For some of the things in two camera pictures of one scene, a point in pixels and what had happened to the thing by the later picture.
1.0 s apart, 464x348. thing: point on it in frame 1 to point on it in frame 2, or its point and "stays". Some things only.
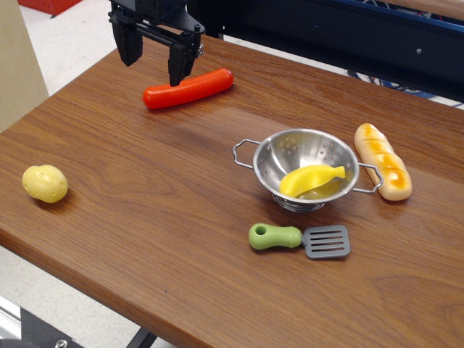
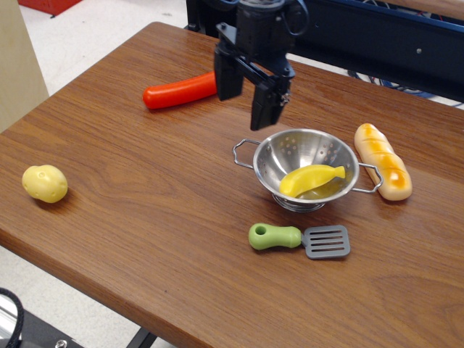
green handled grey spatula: [322, 242] stays
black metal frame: [406, 50] stays
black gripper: [170, 22] to [261, 39]
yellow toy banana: [303, 178] stays
